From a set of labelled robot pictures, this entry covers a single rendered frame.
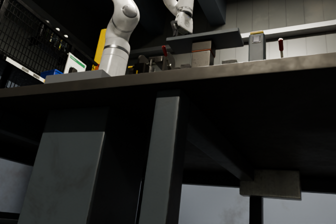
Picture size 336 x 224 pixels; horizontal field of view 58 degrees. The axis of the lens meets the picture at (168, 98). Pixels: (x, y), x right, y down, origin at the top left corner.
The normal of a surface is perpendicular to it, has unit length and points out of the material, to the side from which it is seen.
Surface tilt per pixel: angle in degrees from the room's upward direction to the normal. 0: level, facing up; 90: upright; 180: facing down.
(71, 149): 90
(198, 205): 90
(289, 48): 90
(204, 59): 90
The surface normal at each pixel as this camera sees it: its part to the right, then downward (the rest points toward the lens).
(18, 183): 0.90, -0.06
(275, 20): -0.41, -0.39
